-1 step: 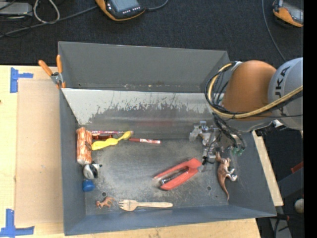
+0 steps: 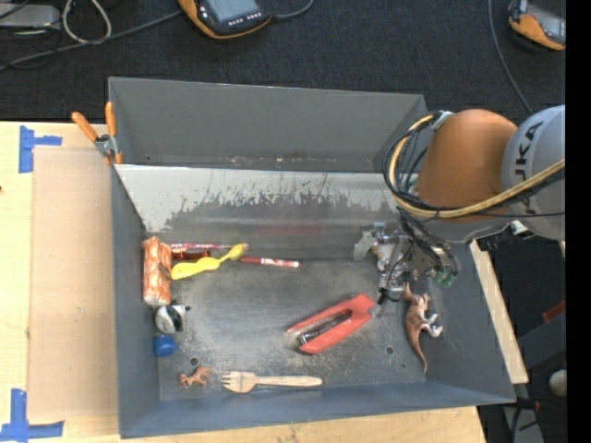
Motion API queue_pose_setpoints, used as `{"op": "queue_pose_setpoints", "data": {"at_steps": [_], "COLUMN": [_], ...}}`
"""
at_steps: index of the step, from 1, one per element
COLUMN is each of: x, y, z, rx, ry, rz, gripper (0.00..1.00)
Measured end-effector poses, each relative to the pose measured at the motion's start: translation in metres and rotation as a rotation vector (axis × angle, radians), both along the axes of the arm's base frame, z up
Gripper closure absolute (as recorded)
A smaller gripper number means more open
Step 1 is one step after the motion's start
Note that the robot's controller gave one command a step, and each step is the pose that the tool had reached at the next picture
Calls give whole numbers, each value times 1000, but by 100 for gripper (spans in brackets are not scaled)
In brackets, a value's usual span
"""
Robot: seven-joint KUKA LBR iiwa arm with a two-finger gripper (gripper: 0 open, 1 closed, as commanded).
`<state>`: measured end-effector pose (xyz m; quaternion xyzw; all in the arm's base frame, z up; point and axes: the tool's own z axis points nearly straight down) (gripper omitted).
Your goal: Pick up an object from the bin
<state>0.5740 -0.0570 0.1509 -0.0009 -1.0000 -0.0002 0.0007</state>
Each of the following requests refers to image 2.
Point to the orange and white patterned packet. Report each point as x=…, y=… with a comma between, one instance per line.
x=156, y=272

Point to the black and white toy ball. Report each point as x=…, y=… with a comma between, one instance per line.
x=168, y=317

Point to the brown cardboard board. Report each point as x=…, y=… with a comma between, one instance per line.
x=69, y=270

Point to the wooden fork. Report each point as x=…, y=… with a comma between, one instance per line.
x=272, y=381

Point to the yellow toothbrush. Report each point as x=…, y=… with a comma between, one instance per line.
x=198, y=266

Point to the grey metal bin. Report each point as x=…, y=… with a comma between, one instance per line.
x=258, y=312

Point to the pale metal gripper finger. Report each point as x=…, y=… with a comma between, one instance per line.
x=391, y=293
x=369, y=243

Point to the blue bottle cap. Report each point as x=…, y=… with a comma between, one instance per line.
x=164, y=345

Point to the red and white pen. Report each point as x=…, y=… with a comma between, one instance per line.
x=270, y=261

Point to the brown toy dinosaur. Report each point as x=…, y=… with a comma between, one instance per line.
x=415, y=321

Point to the red stapler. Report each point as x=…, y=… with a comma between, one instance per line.
x=332, y=326

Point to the small brown toy animal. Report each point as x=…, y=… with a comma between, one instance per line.
x=196, y=377

